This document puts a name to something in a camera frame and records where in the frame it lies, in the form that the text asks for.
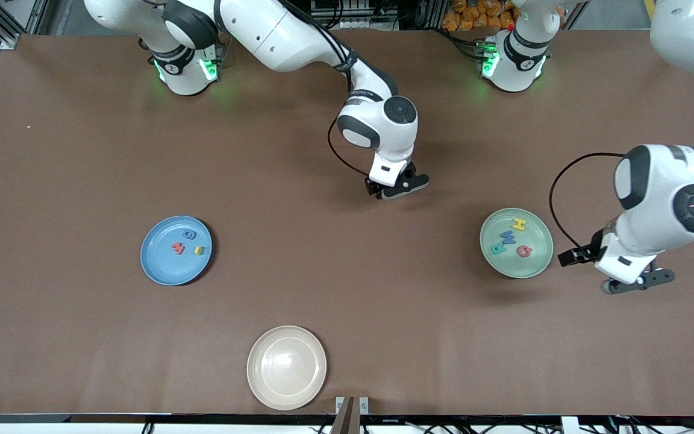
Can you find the yellow foam letter H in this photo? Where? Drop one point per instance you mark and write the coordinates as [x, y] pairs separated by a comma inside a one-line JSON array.
[[521, 225]]

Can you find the black equipment rack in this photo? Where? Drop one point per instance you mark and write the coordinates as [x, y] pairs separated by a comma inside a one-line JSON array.
[[353, 15]]

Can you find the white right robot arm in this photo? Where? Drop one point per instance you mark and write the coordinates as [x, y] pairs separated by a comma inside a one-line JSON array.
[[275, 36]]

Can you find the blue plate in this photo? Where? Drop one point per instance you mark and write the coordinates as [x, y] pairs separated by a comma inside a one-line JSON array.
[[163, 265]]

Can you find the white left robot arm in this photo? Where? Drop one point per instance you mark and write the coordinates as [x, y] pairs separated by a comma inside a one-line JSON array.
[[672, 193]]

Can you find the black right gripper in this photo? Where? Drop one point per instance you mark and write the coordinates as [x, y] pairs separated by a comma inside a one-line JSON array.
[[372, 187]]

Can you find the teal foam letter R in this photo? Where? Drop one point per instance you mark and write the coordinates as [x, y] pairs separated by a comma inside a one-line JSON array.
[[497, 248]]

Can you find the orange bags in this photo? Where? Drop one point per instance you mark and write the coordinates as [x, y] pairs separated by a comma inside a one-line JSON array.
[[473, 15]]

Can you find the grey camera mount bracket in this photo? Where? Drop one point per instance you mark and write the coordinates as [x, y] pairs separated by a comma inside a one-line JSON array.
[[344, 422]]

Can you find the red foam letter Q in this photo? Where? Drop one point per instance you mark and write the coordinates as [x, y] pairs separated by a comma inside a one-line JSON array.
[[524, 251]]

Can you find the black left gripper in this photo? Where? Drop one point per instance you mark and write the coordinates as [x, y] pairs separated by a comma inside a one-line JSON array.
[[592, 249]]

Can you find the blue capital foam letter W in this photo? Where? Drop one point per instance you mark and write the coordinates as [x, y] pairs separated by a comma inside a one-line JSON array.
[[508, 237]]

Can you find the beige plate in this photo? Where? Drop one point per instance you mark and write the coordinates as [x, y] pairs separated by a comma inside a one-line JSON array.
[[287, 367]]

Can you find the green plate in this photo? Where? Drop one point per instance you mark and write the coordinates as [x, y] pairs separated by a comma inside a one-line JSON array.
[[534, 265]]

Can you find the aluminium frame profile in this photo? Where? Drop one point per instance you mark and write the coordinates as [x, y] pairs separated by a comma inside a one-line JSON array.
[[6, 36]]

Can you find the red lowercase foam letter w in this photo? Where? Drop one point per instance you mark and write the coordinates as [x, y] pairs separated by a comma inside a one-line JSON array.
[[177, 248]]

